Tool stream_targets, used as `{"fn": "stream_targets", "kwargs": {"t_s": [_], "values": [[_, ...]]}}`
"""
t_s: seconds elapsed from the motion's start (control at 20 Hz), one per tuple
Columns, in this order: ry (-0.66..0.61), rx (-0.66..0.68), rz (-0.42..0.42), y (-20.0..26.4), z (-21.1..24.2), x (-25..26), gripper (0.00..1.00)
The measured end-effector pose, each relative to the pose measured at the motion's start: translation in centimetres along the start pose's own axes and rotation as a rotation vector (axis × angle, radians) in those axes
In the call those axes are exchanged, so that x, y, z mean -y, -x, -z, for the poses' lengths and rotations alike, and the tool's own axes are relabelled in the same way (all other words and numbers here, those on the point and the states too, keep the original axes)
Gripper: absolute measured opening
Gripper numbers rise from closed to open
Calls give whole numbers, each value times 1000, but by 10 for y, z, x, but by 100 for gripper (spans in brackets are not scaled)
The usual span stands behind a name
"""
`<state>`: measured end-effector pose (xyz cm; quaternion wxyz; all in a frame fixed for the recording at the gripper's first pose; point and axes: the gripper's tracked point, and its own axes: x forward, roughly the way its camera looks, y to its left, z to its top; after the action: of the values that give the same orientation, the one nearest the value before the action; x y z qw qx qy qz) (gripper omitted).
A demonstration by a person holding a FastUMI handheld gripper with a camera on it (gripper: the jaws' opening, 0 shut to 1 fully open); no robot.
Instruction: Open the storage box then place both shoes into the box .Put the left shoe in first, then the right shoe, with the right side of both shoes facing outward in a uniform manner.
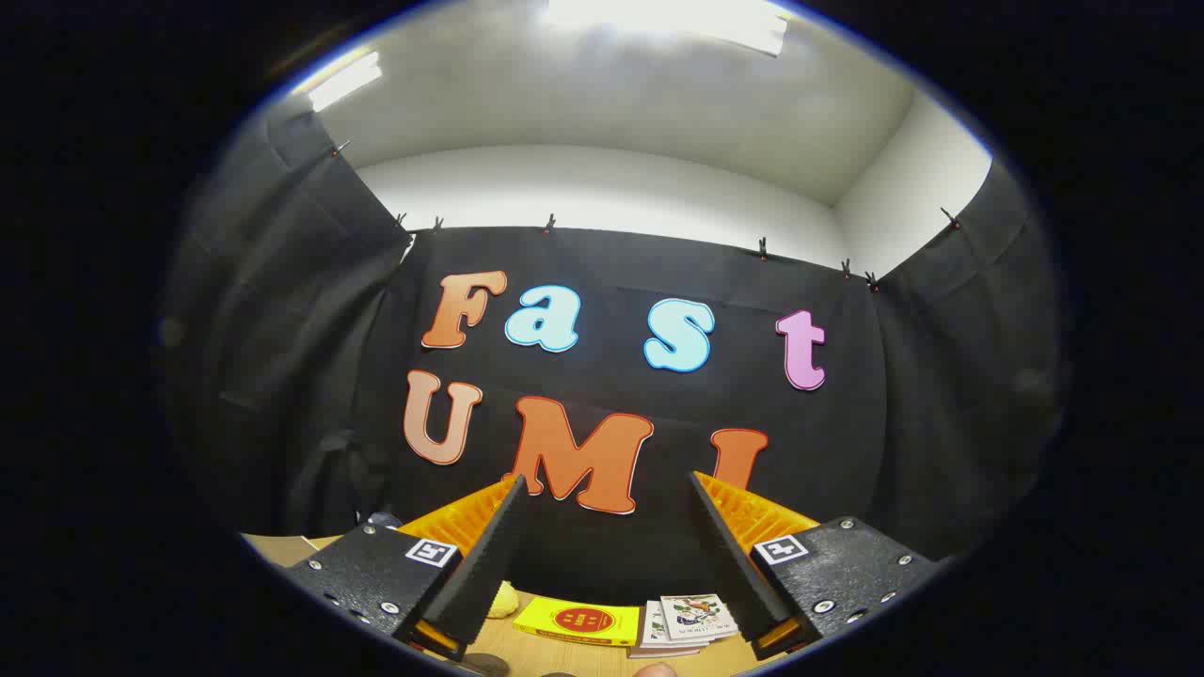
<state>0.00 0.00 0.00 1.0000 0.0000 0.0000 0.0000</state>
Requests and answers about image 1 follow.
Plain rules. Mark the yellow hardcover book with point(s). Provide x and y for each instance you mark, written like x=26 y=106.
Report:
x=578 y=621

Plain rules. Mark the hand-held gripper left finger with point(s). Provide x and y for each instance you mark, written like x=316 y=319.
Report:
x=484 y=574

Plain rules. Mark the ceiling light panel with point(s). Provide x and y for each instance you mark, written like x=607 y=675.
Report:
x=343 y=83
x=668 y=19

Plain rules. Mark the row of small black clips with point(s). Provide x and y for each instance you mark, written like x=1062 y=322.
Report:
x=550 y=224

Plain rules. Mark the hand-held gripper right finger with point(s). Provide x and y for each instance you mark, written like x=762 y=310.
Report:
x=743 y=574

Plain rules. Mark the brown spined book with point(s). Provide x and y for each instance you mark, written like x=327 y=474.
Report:
x=658 y=652

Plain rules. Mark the white illustrated paperback book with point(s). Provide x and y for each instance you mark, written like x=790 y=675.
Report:
x=701 y=616

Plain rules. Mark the yellow bread plush toy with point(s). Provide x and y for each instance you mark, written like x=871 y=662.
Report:
x=505 y=602

